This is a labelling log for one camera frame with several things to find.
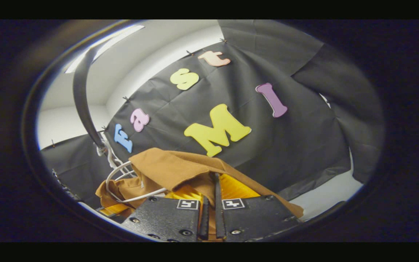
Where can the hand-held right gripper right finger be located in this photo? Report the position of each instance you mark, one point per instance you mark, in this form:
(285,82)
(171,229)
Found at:
(253,218)

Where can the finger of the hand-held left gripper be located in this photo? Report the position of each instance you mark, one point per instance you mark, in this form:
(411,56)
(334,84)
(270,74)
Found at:
(115,209)

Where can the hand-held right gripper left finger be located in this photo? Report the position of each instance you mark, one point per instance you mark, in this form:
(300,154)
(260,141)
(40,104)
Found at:
(166,218)

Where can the brown shirt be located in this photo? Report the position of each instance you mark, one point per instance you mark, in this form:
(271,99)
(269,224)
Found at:
(173,167)

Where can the black clothes rack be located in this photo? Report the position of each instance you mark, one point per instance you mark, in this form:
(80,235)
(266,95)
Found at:
(80,94)

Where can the black backdrop cloth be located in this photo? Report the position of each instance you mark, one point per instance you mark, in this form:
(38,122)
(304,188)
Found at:
(267,145)

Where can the row of small cloth clips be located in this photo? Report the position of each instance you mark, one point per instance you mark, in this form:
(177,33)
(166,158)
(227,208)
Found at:
(189,53)

